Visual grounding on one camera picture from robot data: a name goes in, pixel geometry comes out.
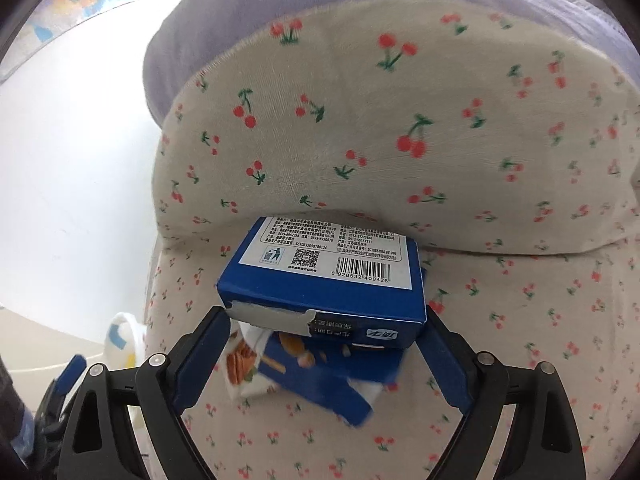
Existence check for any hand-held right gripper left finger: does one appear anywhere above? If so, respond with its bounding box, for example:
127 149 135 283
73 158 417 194
57 305 233 480

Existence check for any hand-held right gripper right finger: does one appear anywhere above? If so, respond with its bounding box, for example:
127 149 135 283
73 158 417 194
419 307 587 480

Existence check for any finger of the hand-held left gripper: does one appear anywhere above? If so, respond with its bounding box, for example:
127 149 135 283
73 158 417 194
51 354 87 397

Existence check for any blue cardboard box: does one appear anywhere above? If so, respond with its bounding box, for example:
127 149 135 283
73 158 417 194
216 216 427 350

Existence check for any cherry print bed sheet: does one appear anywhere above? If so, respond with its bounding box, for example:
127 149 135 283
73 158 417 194
140 235 640 480

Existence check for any torn blue snack packet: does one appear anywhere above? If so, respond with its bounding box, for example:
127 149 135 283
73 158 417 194
225 322 408 428

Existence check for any cherry print pillow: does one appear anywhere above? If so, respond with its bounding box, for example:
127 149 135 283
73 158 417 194
150 0 640 256

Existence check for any purple blanket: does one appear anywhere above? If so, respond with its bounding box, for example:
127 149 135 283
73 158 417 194
142 0 640 127

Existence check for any colourful wall map poster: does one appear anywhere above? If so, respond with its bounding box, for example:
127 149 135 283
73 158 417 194
0 0 137 82

